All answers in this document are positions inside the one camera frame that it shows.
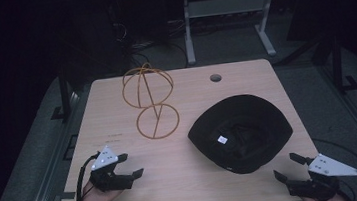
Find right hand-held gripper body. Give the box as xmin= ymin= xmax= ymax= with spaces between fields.
xmin=283 ymin=149 xmax=357 ymax=201

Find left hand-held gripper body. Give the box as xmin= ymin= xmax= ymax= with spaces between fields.
xmin=85 ymin=143 xmax=135 ymax=194

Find black bucket hat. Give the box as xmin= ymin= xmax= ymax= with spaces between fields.
xmin=184 ymin=89 xmax=298 ymax=180

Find black metal stand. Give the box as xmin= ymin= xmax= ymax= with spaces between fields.
xmin=46 ymin=69 xmax=81 ymax=124
xmin=326 ymin=33 xmax=357 ymax=95

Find round grey table grommet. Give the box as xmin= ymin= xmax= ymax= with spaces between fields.
xmin=209 ymin=73 xmax=223 ymax=84

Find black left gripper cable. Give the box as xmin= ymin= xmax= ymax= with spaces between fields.
xmin=71 ymin=151 xmax=107 ymax=201

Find gold wire hat stand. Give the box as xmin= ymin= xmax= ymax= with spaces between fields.
xmin=118 ymin=59 xmax=183 ymax=143

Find black floor cables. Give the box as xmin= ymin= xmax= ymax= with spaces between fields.
xmin=121 ymin=33 xmax=191 ymax=76

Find grey metal table frame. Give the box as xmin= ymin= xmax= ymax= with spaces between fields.
xmin=180 ymin=0 xmax=283 ymax=67

